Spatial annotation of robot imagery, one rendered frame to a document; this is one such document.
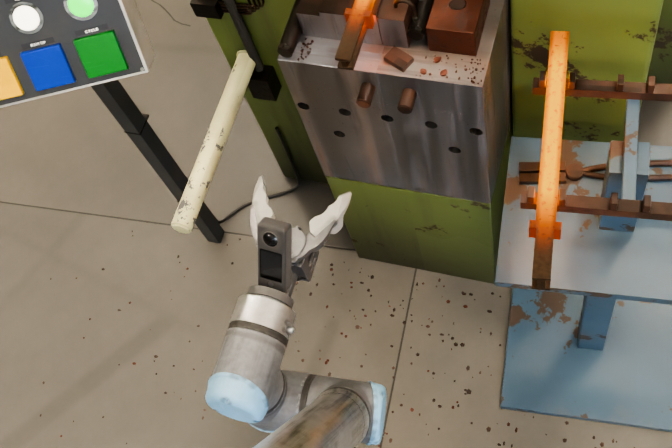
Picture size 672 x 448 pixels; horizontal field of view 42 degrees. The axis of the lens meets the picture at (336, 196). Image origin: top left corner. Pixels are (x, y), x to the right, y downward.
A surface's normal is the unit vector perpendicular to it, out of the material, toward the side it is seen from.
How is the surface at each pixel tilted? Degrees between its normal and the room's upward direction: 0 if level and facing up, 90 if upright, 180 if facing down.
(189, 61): 0
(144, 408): 0
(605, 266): 0
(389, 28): 90
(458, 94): 90
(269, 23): 90
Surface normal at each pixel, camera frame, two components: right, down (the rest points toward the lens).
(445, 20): -0.18, -0.46
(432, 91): -0.28, 0.87
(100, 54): 0.04, 0.52
